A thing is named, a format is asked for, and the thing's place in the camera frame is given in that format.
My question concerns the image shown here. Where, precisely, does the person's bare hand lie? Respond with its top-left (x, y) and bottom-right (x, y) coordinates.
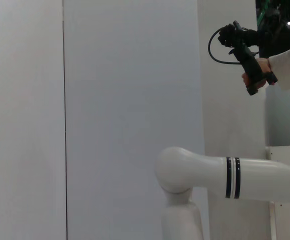
top-left (241, 57), bottom-right (272, 91)

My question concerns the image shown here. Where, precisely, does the black handheld teleoperation controller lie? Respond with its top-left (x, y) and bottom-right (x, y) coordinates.
top-left (217, 21), bottom-right (279, 97)

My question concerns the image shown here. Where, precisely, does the black controller cable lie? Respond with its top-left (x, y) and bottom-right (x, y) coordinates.
top-left (208, 25), bottom-right (243, 66)

